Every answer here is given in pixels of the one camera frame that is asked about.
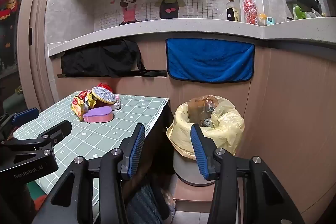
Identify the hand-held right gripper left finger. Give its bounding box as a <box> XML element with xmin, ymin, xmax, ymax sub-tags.
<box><xmin>33</xmin><ymin>123</ymin><xmax>146</xmax><ymax>224</ymax></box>

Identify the black cloth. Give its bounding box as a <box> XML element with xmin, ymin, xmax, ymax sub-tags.
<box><xmin>61</xmin><ymin>39</ymin><xmax>147</xmax><ymax>78</ymax></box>

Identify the yellow snack wrapper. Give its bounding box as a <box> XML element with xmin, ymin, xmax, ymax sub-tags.
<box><xmin>71</xmin><ymin>93</ymin><xmax>97</xmax><ymax>121</ymax></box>

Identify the cartoon print tissue pack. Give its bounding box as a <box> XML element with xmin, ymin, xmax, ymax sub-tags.
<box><xmin>109</xmin><ymin>94</ymin><xmax>121</xmax><ymax>111</ymax></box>

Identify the purple pink sponge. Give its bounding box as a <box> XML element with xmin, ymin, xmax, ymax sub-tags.
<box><xmin>83</xmin><ymin>106</ymin><xmax>114</xmax><ymax>124</ymax></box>

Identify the silver glitter round lid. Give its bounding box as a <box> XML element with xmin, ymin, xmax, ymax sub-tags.
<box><xmin>91</xmin><ymin>86</ymin><xmax>116</xmax><ymax>104</ymax></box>

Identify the orange cap plastic bottle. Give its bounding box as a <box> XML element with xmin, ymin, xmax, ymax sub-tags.
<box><xmin>241</xmin><ymin>0</ymin><xmax>259</xmax><ymax>25</ymax></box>

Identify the clear brownish plastic bag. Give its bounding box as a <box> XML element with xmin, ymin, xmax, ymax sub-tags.
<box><xmin>188</xmin><ymin>95</ymin><xmax>219</xmax><ymax>121</ymax></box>

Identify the grey stone countertop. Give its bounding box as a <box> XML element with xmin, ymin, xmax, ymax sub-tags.
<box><xmin>47</xmin><ymin>16</ymin><xmax>336</xmax><ymax>58</ymax></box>

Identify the brown door frame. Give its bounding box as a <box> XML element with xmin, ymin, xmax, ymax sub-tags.
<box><xmin>17</xmin><ymin>0</ymin><xmax>76</xmax><ymax>114</ymax></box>

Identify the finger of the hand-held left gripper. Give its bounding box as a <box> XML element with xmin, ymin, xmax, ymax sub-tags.
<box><xmin>0</xmin><ymin>108</ymin><xmax>39</xmax><ymax>139</ymax></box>
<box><xmin>0</xmin><ymin>120</ymin><xmax>72</xmax><ymax>165</ymax></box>

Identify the green grid table mat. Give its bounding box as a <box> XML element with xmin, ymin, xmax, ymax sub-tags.
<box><xmin>13</xmin><ymin>91</ymin><xmax>170</xmax><ymax>195</ymax></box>

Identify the grey bin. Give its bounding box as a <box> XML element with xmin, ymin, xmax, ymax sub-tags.
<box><xmin>173</xmin><ymin>149</ymin><xmax>219</xmax><ymax>186</ymax></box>

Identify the blue towel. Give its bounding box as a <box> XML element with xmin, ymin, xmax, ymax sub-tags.
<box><xmin>165</xmin><ymin>38</ymin><xmax>256</xmax><ymax>83</ymax></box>

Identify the dark sauce bottle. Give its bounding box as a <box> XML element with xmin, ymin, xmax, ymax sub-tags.
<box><xmin>226</xmin><ymin>0</ymin><xmax>242</xmax><ymax>22</ymax></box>

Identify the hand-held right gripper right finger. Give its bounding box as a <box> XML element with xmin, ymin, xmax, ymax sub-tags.
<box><xmin>190</xmin><ymin>123</ymin><xmax>305</xmax><ymax>224</ymax></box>

